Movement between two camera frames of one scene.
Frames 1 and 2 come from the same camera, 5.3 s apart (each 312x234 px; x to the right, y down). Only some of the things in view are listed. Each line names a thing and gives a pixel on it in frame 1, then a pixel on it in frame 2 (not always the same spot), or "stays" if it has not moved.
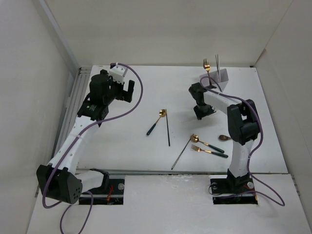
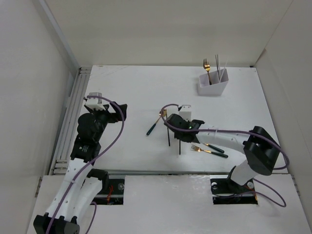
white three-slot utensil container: (218, 79) stays
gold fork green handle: (217, 154) stays
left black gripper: (124, 95) → (113, 117)
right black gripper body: (204, 110) → (178, 136)
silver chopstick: (216, 61) stays
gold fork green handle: (207, 67) stays
